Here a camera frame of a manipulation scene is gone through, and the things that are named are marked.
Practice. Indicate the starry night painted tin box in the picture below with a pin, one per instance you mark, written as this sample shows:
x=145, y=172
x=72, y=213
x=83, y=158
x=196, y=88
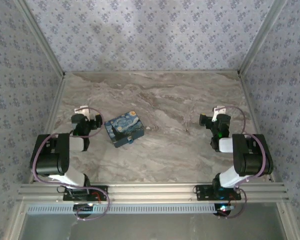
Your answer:
x=123, y=127

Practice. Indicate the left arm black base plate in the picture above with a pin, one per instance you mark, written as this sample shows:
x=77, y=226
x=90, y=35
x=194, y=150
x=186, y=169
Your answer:
x=104, y=190

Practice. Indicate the grey metal panel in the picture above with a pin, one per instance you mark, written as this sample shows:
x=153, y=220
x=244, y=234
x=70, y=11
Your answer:
x=150, y=227

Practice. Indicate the aluminium lower frame post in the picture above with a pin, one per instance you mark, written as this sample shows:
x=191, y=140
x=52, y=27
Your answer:
x=15, y=225
x=287, y=222

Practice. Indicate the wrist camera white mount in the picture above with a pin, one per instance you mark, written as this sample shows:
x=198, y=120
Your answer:
x=81, y=110
x=218, y=110

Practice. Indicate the black controller board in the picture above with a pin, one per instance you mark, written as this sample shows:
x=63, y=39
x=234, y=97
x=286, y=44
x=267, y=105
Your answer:
x=83, y=208

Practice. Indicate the aluminium frame post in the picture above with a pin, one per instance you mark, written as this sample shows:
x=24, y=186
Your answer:
x=15, y=225
x=262, y=37
x=287, y=222
x=42, y=37

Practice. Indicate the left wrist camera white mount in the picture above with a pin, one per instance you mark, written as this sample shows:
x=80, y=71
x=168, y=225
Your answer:
x=81, y=110

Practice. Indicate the controller board with lit leds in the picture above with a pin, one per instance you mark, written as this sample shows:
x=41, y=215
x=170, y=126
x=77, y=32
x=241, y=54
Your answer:
x=222, y=208

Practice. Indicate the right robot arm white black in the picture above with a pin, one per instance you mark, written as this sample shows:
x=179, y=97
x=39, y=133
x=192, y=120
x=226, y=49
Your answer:
x=250, y=160

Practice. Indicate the aluminium mounting rail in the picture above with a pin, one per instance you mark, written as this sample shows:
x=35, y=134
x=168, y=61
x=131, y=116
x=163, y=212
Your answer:
x=150, y=192

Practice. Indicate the aluminium table side rail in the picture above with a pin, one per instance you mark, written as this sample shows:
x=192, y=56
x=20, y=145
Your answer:
x=49, y=125
x=249, y=100

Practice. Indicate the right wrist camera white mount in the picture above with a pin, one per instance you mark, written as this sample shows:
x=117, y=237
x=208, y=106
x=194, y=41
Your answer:
x=218, y=110

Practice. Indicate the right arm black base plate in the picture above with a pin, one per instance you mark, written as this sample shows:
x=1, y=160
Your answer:
x=202, y=193

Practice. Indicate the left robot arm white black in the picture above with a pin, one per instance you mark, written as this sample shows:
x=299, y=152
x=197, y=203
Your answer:
x=52, y=160

